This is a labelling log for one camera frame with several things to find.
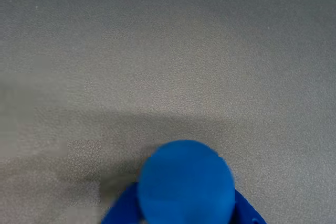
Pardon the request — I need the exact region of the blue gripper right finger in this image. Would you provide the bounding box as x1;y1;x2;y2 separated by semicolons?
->
233;189;268;224

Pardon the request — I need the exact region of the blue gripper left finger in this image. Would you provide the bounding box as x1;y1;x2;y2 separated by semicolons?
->
101;182;144;224

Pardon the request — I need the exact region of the blue ball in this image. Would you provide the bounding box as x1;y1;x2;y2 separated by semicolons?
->
138;139;236;224

